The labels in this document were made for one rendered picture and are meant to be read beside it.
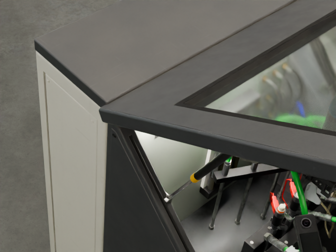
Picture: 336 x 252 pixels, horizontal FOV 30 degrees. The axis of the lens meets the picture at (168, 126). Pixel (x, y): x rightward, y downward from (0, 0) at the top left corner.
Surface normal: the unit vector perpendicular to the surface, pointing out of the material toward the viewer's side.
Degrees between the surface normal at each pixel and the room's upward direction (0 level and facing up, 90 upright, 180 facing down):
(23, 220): 0
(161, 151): 90
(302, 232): 19
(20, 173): 0
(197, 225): 0
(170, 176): 90
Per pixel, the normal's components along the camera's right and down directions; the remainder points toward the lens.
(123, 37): 0.09, -0.69
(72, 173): -0.73, 0.44
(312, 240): -0.04, -0.45
